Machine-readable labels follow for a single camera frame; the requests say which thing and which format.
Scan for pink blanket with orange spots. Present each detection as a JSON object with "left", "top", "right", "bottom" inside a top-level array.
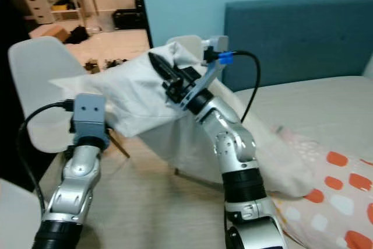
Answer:
[{"left": 268, "top": 127, "right": 373, "bottom": 249}]

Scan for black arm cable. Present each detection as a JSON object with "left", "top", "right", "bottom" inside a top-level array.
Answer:
[
  {"left": 223, "top": 51, "right": 262, "bottom": 249},
  {"left": 17, "top": 101, "right": 75, "bottom": 203}
]

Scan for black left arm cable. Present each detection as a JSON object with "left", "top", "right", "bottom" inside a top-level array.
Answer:
[{"left": 17, "top": 101, "right": 75, "bottom": 203}]

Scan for black case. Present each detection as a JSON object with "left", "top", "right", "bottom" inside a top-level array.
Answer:
[{"left": 114, "top": 9, "right": 146, "bottom": 30}]

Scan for black door frame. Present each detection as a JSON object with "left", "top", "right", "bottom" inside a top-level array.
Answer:
[{"left": 135, "top": 0, "right": 155, "bottom": 48}]

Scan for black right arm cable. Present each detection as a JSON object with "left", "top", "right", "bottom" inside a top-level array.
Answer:
[{"left": 223, "top": 51, "right": 262, "bottom": 249}]

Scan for black bag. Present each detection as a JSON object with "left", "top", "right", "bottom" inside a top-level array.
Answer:
[{"left": 64, "top": 26, "right": 92, "bottom": 45}]

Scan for cardboard box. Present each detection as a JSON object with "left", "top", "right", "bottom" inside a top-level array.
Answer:
[{"left": 29, "top": 23, "right": 71, "bottom": 43}]

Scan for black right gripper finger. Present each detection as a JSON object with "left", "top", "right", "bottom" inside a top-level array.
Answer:
[{"left": 149, "top": 52, "right": 178, "bottom": 83}]

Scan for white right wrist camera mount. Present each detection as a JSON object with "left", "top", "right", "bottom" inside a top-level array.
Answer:
[{"left": 184, "top": 35, "right": 231, "bottom": 111}]

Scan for blue upholstered headboard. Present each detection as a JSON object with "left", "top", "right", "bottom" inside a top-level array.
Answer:
[{"left": 223, "top": 0, "right": 373, "bottom": 92}]

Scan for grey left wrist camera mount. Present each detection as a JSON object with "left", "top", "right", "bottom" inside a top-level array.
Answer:
[{"left": 70, "top": 93, "right": 110, "bottom": 148}]

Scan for dark clutter on floor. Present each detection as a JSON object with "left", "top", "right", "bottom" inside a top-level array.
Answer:
[{"left": 85, "top": 57, "right": 124, "bottom": 75}]

